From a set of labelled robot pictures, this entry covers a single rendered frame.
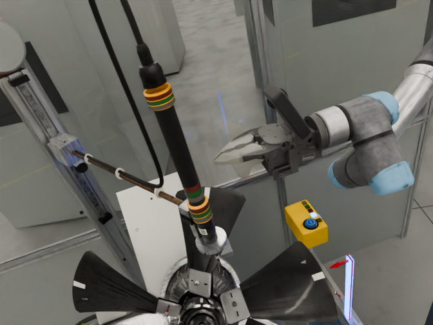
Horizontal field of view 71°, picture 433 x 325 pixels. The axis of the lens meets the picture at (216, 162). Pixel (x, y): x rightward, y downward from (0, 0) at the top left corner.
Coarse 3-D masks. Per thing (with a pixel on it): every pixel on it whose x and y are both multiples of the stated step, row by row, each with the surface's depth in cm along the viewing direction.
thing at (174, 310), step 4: (160, 300) 79; (164, 300) 79; (160, 304) 80; (164, 304) 80; (168, 304) 79; (172, 304) 79; (176, 304) 79; (160, 308) 82; (164, 308) 82; (172, 308) 81; (176, 308) 80; (180, 308) 80; (156, 312) 84; (160, 312) 84; (164, 312) 83; (168, 312) 83; (172, 312) 82; (176, 312) 82; (168, 316) 84; (172, 316) 84; (176, 316) 84
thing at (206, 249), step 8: (184, 208) 64; (184, 216) 65; (192, 224) 64; (216, 232) 68; (224, 232) 67; (200, 240) 67; (224, 240) 66; (200, 248) 65; (208, 248) 65; (216, 248) 64
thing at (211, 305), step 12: (180, 300) 86; (192, 300) 80; (204, 300) 78; (216, 300) 83; (180, 312) 81; (192, 312) 76; (204, 312) 77; (216, 312) 76; (180, 324) 75; (192, 324) 76; (204, 324) 76; (216, 324) 76
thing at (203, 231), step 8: (144, 48) 43; (144, 56) 43; (144, 64) 44; (152, 64) 44; (144, 72) 44; (152, 72) 44; (160, 72) 44; (144, 80) 44; (152, 80) 44; (160, 80) 45; (144, 88) 45; (152, 88) 45; (200, 224) 62; (208, 224) 62; (200, 232) 64; (208, 232) 63; (208, 240) 65; (216, 240) 66
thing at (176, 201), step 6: (78, 156) 95; (90, 162) 90; (96, 162) 88; (102, 168) 86; (108, 168) 84; (114, 174) 82; (120, 174) 80; (126, 180) 78; (132, 180) 77; (144, 186) 73; (162, 192) 70; (168, 198) 68; (174, 198) 67
